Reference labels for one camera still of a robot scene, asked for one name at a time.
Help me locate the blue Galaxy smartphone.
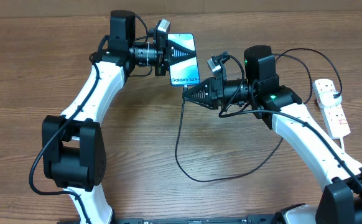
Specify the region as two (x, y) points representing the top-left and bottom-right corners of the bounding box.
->
(168, 34), (200, 86)

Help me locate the black USB charging cable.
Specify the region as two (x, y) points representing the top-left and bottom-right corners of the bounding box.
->
(174, 47), (343, 184)

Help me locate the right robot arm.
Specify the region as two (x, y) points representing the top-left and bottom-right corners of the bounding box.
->
(182, 45), (362, 224)

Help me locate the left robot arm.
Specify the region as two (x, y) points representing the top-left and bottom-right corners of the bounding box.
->
(38, 10), (200, 223)

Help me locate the white charger plug adapter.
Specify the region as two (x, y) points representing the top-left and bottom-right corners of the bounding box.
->
(317, 91), (342, 108)

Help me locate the white power strip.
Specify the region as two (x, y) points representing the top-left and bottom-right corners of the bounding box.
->
(312, 79), (351, 139)

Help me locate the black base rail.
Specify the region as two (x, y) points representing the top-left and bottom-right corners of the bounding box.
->
(56, 203), (334, 224)

